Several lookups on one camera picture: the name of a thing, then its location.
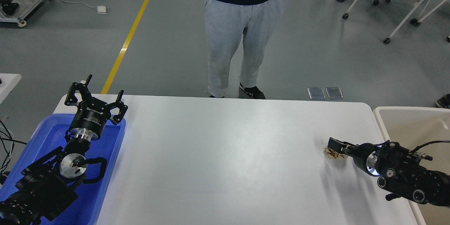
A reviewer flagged right metal floor plate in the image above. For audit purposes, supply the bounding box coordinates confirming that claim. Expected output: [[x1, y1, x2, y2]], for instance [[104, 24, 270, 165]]
[[326, 87, 344, 99]]

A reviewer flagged person in grey sweatpants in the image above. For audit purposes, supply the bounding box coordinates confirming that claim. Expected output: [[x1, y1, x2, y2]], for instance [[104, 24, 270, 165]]
[[204, 0, 289, 99]]

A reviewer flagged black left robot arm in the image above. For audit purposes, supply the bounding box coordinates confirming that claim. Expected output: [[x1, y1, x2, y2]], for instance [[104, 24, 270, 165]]
[[1, 75, 128, 225]]

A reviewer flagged white power adapter with cable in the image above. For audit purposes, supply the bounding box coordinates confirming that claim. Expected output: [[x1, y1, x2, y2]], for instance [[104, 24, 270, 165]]
[[59, 0, 109, 14]]

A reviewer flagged white side table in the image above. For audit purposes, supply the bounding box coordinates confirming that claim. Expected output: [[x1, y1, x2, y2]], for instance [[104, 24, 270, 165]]
[[0, 73, 21, 103]]

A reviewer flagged beige plastic bin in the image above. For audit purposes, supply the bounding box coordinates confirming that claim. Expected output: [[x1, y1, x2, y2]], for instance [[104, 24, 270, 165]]
[[373, 106, 450, 225]]

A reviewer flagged metal floor plate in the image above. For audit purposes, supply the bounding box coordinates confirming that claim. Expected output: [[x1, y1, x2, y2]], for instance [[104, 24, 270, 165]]
[[307, 87, 325, 100], [326, 87, 344, 99]]

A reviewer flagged left metal floor plate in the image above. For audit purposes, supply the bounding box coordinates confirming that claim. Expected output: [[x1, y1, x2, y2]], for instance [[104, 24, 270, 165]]
[[307, 87, 325, 100]]

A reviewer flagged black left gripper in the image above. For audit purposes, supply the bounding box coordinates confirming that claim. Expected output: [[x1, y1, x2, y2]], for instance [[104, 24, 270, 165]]
[[64, 75, 128, 141]]

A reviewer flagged black shoe at right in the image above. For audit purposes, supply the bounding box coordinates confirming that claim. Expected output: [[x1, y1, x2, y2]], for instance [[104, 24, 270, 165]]
[[435, 94, 450, 109]]

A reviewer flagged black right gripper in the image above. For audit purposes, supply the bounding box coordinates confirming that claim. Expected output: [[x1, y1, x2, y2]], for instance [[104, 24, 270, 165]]
[[327, 137, 380, 177]]

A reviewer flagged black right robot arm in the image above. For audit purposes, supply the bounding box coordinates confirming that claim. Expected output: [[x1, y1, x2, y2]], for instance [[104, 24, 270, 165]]
[[327, 137, 450, 207]]

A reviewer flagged blue plastic tray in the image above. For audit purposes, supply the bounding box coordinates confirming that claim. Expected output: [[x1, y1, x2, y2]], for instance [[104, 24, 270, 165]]
[[0, 113, 127, 225]]

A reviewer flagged brown paper ball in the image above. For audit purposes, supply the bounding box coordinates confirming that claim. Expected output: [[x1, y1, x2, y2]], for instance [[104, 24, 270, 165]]
[[324, 147, 348, 160]]

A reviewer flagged black cables bundle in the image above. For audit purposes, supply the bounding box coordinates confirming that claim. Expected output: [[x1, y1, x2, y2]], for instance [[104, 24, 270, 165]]
[[0, 118, 28, 180]]

